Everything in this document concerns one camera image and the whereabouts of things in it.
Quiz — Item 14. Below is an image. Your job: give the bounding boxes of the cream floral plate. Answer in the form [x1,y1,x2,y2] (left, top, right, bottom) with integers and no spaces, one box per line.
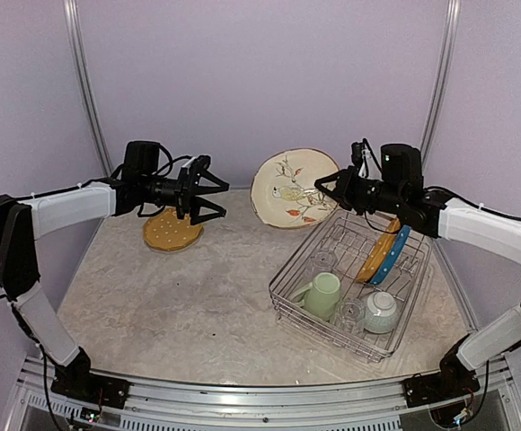
[250,148,339,229]

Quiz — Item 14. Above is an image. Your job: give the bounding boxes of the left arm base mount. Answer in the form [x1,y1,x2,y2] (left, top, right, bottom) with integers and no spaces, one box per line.
[42,347,130,409]

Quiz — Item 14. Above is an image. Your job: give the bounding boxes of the yellow polka dot plate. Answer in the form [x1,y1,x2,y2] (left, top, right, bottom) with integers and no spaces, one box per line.
[356,217,401,283]
[143,208,204,252]

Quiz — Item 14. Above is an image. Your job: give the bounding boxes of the aluminium front frame rail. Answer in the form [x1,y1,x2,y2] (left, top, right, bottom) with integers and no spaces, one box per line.
[4,357,521,430]

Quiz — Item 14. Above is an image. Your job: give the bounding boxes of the blue polka dot plate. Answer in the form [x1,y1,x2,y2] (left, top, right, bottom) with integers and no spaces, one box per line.
[368,225,411,286]

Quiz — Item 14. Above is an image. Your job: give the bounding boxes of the clear glass cup front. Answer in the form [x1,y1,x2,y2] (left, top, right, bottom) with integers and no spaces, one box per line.
[333,298,366,335]

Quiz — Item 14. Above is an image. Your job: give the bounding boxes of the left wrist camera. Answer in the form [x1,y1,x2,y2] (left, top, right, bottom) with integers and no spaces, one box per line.
[179,155,210,182]

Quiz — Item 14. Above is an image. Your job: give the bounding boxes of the light green mug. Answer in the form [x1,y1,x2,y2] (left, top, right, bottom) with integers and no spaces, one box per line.
[289,272,341,321]

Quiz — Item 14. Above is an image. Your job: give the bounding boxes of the clear glass cup back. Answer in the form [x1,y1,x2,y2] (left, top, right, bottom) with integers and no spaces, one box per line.
[305,250,338,280]

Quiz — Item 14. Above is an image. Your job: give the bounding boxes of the metal wire dish rack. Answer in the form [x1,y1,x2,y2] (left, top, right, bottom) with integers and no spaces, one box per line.
[269,209,430,363]

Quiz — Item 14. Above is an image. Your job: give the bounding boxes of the white green ceramic bowl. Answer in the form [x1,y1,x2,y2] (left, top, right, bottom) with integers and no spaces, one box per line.
[364,291,400,334]

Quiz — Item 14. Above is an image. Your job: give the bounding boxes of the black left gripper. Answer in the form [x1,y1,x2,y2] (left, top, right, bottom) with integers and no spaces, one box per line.
[141,163,228,224]

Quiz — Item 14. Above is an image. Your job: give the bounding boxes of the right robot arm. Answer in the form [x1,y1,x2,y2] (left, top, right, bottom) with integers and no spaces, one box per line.
[314,140,521,399]

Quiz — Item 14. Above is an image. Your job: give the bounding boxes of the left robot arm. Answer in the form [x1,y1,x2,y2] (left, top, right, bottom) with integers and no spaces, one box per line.
[0,140,229,400]

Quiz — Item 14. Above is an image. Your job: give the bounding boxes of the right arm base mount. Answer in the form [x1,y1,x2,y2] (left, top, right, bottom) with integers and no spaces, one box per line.
[402,350,481,408]

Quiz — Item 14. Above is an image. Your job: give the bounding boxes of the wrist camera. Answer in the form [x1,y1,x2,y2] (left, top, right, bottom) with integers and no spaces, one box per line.
[351,138,372,179]
[179,155,210,182]

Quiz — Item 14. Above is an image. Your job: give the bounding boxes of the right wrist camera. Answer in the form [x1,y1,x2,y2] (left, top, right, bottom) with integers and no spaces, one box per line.
[351,138,372,179]

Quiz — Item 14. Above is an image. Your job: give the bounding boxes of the aluminium corner post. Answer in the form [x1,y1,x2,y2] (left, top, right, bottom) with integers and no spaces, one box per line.
[420,0,461,165]
[63,0,113,175]

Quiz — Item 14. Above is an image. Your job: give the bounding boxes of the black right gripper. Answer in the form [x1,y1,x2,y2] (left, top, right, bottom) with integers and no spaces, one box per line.
[315,163,406,216]

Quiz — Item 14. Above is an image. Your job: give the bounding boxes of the clear glass cup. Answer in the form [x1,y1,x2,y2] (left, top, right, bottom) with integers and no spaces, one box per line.
[305,250,338,280]
[333,298,366,335]

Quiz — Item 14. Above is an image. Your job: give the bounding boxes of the right aluminium corner post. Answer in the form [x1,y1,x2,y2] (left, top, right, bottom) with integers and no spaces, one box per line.
[420,0,461,165]

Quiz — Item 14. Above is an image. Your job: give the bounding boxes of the left aluminium corner post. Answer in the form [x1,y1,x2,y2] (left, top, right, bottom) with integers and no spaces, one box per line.
[63,0,113,175]

